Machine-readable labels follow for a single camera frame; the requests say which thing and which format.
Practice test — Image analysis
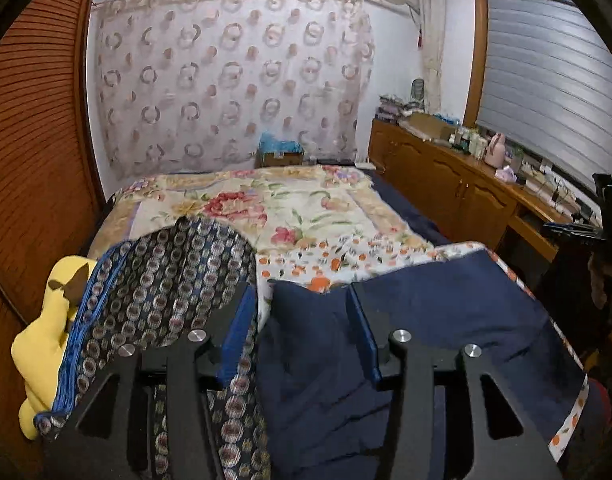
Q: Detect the cardboard box with blue contents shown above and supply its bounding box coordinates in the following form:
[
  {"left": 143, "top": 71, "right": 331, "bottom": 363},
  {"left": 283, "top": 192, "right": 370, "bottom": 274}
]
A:
[{"left": 258, "top": 132, "right": 305, "bottom": 168}]

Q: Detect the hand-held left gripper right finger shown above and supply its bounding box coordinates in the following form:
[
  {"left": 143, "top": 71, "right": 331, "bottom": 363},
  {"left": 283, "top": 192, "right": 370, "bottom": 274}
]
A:
[{"left": 347, "top": 281, "right": 564, "bottom": 480}]

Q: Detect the navy printed t-shirt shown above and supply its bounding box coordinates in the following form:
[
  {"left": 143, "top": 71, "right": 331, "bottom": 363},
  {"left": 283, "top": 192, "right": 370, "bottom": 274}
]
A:
[{"left": 258, "top": 247, "right": 587, "bottom": 480}]

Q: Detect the black stand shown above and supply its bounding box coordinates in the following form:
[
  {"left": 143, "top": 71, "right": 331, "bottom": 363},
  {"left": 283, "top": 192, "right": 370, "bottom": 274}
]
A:
[{"left": 541, "top": 172, "right": 612, "bottom": 311}]

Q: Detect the pink bottle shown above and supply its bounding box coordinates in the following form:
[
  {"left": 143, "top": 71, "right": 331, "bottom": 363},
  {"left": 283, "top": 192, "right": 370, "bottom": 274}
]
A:
[{"left": 485, "top": 132, "right": 507, "bottom": 167}]

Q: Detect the navy bed sheet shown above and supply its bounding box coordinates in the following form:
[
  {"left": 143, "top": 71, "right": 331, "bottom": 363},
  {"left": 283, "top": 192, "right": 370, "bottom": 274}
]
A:
[{"left": 371, "top": 170, "right": 451, "bottom": 246}]

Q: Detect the yellow plush toy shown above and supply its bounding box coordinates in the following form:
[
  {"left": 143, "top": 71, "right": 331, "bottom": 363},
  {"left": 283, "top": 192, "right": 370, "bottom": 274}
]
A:
[{"left": 10, "top": 255, "right": 99, "bottom": 441}]

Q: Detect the wooden window frame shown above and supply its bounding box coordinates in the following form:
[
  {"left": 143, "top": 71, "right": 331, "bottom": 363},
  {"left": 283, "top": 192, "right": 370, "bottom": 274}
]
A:
[{"left": 466, "top": 0, "right": 492, "bottom": 126}]

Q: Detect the beige window curtain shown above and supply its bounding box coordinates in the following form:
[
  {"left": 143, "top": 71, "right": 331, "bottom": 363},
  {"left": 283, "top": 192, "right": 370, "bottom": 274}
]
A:
[{"left": 416, "top": 0, "right": 447, "bottom": 116}]

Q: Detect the open cardboard box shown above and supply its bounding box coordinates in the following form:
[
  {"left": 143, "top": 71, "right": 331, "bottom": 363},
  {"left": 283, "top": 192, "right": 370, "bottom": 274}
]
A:
[{"left": 408, "top": 112, "right": 457, "bottom": 141}]

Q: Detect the wooden sideboard cabinet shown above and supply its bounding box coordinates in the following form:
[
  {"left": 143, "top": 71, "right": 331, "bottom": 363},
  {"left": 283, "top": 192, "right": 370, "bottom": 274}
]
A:
[{"left": 368, "top": 119, "right": 587, "bottom": 263}]

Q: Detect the floral blanket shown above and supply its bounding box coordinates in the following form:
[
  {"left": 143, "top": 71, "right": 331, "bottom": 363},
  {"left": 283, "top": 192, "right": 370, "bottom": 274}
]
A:
[{"left": 88, "top": 165, "right": 437, "bottom": 263}]

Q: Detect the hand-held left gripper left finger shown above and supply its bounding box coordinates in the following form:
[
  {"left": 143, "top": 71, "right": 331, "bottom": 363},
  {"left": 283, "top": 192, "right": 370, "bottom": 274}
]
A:
[{"left": 43, "top": 280, "right": 259, "bottom": 480}]

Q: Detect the circle-patterned sheer curtain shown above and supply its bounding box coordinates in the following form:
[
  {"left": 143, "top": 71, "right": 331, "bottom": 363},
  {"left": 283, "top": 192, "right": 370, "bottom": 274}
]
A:
[{"left": 96, "top": 0, "right": 377, "bottom": 181}]

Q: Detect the dark circle-patterned garment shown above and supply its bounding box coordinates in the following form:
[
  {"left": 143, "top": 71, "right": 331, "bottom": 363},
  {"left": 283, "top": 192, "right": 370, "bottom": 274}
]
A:
[{"left": 33, "top": 215, "right": 271, "bottom": 480}]

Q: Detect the stack of folded cloths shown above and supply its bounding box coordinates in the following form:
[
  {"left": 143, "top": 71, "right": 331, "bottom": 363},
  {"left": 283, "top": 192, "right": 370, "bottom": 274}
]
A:
[{"left": 378, "top": 94, "right": 411, "bottom": 126}]

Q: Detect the row of small bottles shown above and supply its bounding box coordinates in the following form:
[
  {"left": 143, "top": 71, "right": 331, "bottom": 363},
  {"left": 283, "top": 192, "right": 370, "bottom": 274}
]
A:
[{"left": 448, "top": 125, "right": 487, "bottom": 156}]

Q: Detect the orange-print bed sheet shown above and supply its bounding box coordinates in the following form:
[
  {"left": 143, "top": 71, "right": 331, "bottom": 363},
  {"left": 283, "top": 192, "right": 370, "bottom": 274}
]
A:
[{"left": 256, "top": 240, "right": 587, "bottom": 463}]

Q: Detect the grey window blind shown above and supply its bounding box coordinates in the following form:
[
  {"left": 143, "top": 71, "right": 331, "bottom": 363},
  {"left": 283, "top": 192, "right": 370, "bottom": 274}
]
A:
[{"left": 476, "top": 0, "right": 612, "bottom": 181}]

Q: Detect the wooden louvred wardrobe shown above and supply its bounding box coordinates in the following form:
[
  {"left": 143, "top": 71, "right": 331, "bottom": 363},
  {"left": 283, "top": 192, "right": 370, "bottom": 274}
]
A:
[{"left": 0, "top": 0, "right": 106, "bottom": 480}]

